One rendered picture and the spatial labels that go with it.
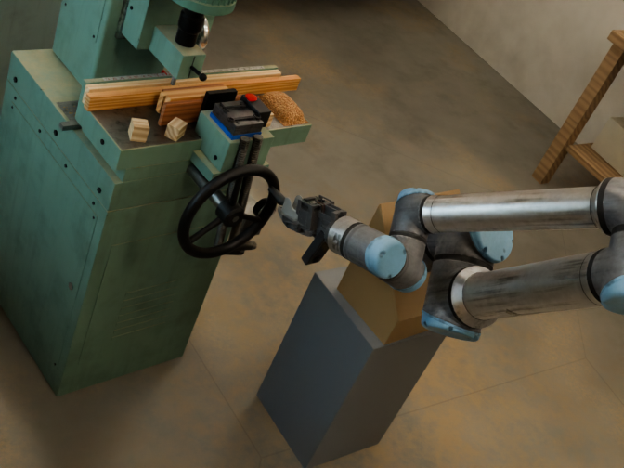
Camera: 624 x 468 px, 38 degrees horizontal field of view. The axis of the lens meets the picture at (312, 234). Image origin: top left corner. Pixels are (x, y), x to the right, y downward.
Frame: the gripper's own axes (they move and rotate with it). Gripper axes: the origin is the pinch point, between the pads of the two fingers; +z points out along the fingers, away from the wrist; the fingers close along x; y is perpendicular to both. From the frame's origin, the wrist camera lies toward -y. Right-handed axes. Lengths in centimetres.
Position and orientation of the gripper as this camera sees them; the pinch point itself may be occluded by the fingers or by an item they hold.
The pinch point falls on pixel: (282, 212)
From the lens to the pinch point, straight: 221.8
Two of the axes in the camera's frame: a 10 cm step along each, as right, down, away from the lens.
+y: 1.2, -9.2, -3.8
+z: -6.7, -3.6, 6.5
